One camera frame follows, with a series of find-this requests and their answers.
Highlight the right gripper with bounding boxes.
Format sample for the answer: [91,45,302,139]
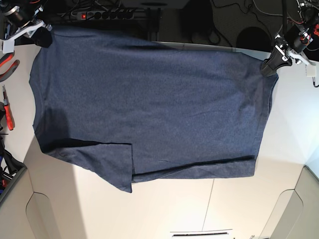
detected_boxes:
[2,6,52,48]

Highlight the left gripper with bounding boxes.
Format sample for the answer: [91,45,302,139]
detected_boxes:
[261,24,316,77]

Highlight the blue t-shirt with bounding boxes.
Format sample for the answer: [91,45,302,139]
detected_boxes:
[29,27,278,193]

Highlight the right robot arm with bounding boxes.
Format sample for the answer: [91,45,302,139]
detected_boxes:
[0,0,231,46]

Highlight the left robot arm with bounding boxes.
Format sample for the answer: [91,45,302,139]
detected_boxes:
[269,0,319,70]

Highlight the red grey pliers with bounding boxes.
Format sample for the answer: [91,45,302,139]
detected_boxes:
[0,49,20,80]

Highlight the black power strip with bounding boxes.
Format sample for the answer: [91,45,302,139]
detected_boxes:
[69,9,160,22]

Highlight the grey storage bin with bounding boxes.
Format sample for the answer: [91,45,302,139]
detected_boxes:
[0,143,27,207]

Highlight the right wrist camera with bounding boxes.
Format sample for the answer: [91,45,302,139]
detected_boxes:
[2,39,15,54]

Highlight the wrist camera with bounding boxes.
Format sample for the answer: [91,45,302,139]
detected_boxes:
[2,39,15,54]
[306,64,319,88]

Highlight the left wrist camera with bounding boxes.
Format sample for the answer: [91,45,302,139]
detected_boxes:
[306,64,319,88]

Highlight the red handled cutters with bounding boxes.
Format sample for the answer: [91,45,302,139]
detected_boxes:
[2,86,15,130]

